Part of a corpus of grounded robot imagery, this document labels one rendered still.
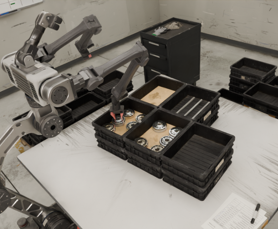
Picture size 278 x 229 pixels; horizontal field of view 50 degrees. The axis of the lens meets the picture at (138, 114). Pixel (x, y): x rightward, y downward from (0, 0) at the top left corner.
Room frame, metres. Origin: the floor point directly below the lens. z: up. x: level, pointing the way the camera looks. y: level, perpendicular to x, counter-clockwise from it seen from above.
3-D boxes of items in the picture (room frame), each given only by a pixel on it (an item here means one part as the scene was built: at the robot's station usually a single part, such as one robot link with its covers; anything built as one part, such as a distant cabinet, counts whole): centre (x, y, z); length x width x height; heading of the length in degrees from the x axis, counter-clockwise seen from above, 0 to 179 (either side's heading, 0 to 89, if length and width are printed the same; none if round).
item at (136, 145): (1.53, -0.12, 0.92); 0.40 x 0.30 x 0.02; 137
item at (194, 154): (1.32, -0.33, 0.87); 0.40 x 0.30 x 0.11; 137
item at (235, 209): (0.94, -0.45, 0.70); 0.33 x 0.23 x 0.01; 129
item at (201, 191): (1.32, -0.33, 0.76); 0.40 x 0.30 x 0.12; 137
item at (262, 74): (2.82, -1.29, 0.37); 0.40 x 0.30 x 0.45; 39
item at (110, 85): (2.91, 0.26, 0.37); 0.40 x 0.30 x 0.45; 129
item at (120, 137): (1.73, 0.10, 0.92); 0.40 x 0.30 x 0.02; 137
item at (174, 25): (3.58, -0.57, 0.88); 0.29 x 0.22 x 0.03; 129
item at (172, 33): (3.46, -0.51, 0.45); 0.60 x 0.45 x 0.90; 129
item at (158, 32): (3.45, -0.37, 0.88); 0.25 x 0.19 x 0.03; 129
